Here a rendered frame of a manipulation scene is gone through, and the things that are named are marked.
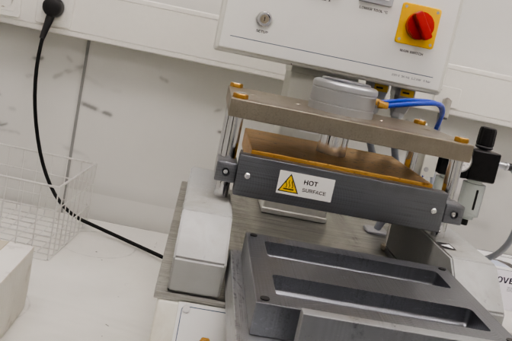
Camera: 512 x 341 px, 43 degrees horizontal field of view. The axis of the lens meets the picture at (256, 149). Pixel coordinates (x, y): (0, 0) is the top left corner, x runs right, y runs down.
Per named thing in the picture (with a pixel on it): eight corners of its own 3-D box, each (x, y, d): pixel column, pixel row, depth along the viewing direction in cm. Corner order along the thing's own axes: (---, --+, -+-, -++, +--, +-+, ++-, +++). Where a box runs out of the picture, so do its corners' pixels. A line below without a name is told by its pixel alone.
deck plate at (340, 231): (180, 185, 105) (182, 179, 105) (385, 223, 108) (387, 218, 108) (152, 297, 60) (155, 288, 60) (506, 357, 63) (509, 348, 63)
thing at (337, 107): (216, 143, 93) (233, 54, 91) (420, 183, 96) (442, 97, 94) (215, 180, 69) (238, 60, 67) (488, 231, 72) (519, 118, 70)
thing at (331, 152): (239, 156, 87) (253, 87, 85) (396, 186, 89) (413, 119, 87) (244, 185, 70) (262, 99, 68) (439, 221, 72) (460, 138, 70)
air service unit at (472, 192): (396, 208, 96) (420, 112, 94) (488, 226, 98) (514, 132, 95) (406, 218, 91) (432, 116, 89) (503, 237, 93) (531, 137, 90)
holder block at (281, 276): (240, 256, 62) (245, 230, 61) (440, 291, 63) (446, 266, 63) (248, 334, 45) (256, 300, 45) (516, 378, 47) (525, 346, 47)
